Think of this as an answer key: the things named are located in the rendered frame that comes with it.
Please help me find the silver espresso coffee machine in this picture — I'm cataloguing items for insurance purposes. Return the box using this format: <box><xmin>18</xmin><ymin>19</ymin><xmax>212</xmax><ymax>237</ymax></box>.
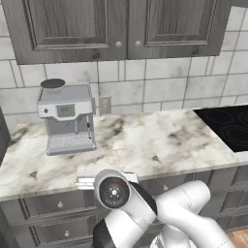
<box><xmin>36</xmin><ymin>77</ymin><xmax>98</xmax><ymax>157</ymax></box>

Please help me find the grey wooden drawer front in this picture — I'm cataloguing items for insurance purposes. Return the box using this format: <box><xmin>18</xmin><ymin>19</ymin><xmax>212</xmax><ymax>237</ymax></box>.
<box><xmin>140</xmin><ymin>173</ymin><xmax>197</xmax><ymax>198</ymax></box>
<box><xmin>28</xmin><ymin>216</ymin><xmax>101</xmax><ymax>248</ymax></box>
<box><xmin>18</xmin><ymin>189</ymin><xmax>102</xmax><ymax>225</ymax></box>

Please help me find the grey wooden wall cupboard door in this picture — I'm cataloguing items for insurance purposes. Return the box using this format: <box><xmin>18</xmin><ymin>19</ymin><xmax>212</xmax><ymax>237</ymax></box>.
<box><xmin>1</xmin><ymin>0</ymin><xmax>130</xmax><ymax>66</ymax></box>
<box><xmin>126</xmin><ymin>0</ymin><xmax>233</xmax><ymax>61</ymax></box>

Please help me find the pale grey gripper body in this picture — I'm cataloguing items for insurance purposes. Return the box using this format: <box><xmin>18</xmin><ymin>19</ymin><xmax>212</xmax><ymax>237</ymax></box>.
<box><xmin>75</xmin><ymin>171</ymin><xmax>140</xmax><ymax>191</ymax></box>

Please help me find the white wall outlet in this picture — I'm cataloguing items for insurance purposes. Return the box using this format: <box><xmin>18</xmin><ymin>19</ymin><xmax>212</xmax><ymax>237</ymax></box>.
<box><xmin>98</xmin><ymin>95</ymin><xmax>113</xmax><ymax>115</ymax></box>

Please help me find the grey wooden base cupboard front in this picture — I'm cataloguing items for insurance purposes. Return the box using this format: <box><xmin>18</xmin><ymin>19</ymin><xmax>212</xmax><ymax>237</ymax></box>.
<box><xmin>195</xmin><ymin>164</ymin><xmax>248</xmax><ymax>233</ymax></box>

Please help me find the black glass hob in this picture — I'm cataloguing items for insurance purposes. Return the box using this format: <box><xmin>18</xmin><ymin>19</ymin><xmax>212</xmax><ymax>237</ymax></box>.
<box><xmin>192</xmin><ymin>105</ymin><xmax>248</xmax><ymax>154</ymax></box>

